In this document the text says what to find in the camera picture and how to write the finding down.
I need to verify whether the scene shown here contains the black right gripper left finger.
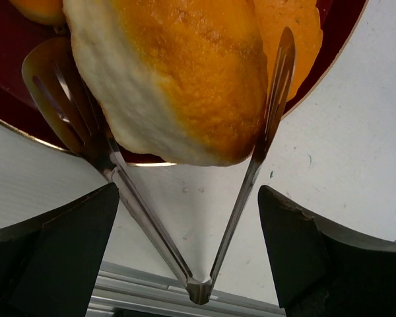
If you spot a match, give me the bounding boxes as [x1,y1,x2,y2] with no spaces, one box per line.
[0,184,119,316]

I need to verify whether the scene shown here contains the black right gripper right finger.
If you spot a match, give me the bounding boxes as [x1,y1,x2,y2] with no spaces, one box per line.
[258,186,396,316]

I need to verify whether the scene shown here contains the metal serving tongs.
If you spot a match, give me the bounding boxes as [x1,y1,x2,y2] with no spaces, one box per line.
[21,28,296,305]

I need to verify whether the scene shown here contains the large round orange bun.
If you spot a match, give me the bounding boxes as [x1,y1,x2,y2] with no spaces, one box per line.
[63,1,268,166]

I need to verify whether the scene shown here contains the flat orange oval bread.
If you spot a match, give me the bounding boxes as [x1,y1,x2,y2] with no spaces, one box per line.
[253,0,323,100]

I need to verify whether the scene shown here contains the dark red round plate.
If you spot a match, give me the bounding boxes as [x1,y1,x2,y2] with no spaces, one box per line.
[0,1,366,163]

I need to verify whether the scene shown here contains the aluminium front frame rail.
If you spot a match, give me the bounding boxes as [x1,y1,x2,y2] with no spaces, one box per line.
[88,262,286,316]

